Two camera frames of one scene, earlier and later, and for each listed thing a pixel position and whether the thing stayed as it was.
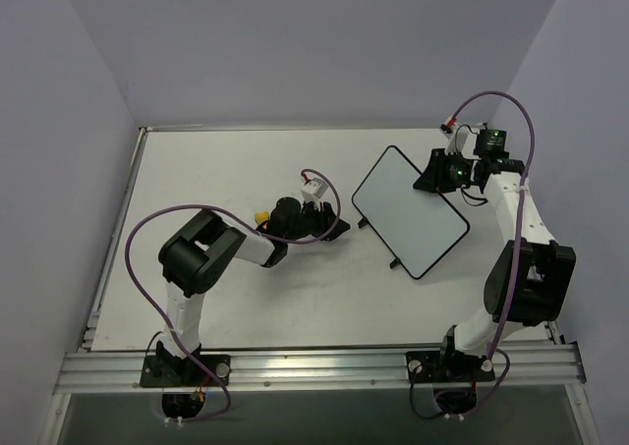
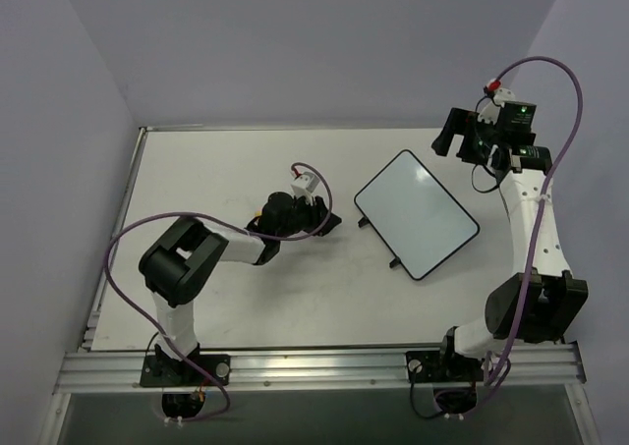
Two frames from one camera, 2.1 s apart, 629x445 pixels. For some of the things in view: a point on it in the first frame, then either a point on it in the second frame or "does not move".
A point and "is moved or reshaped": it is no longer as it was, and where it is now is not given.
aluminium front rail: x=120 y=372 does not move
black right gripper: x=438 y=171 → x=469 y=140
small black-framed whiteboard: x=420 y=226 is moved or reshaped
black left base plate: x=170 y=370 does not move
